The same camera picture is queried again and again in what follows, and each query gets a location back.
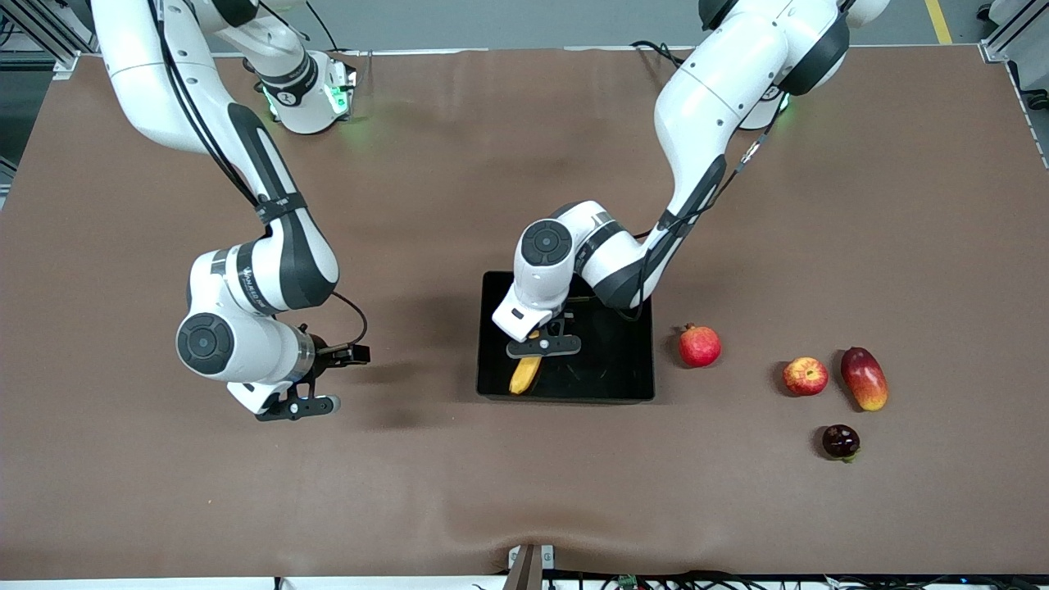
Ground yellow banana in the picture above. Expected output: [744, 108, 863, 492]
[508, 328, 543, 397]

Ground black rectangular plastic tray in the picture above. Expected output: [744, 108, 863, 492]
[477, 270, 656, 404]

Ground red yellow apple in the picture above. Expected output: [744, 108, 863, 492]
[782, 356, 829, 397]

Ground brown table cover sheet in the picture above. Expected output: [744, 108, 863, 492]
[0, 45, 1049, 579]

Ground red pomegranate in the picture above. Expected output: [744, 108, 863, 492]
[677, 322, 723, 369]

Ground dark purple mangosteen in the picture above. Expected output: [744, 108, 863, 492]
[822, 424, 861, 464]

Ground red yellow mango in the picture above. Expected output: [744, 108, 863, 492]
[840, 347, 889, 412]

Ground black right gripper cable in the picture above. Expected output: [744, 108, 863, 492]
[152, 0, 369, 349]

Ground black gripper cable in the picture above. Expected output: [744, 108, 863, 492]
[623, 82, 792, 320]
[152, 0, 369, 349]

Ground grey metal clamp bracket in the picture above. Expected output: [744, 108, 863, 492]
[506, 542, 556, 590]

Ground thin black base cable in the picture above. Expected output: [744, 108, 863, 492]
[305, 0, 342, 55]

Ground aluminium frame profile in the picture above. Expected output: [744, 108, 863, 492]
[0, 0, 99, 75]
[979, 0, 1049, 65]

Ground black cables along table edge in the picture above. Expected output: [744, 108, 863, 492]
[471, 570, 1049, 590]

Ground black base cable bundle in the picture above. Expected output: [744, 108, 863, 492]
[629, 39, 683, 68]

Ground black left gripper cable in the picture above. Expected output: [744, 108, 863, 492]
[623, 82, 792, 320]

